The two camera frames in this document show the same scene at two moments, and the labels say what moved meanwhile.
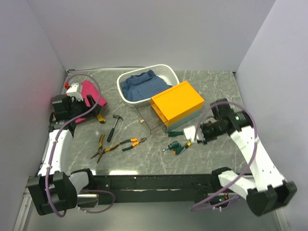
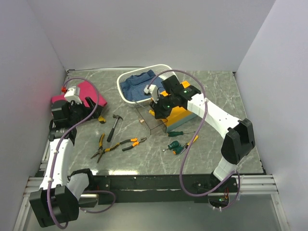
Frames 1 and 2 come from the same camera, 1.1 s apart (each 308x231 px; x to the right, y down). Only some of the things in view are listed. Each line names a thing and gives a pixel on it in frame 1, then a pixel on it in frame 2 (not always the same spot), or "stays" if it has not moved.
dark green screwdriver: (175, 133) stays
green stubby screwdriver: (173, 144) stays
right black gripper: (206, 138) to (160, 113)
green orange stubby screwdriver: (178, 150) stays
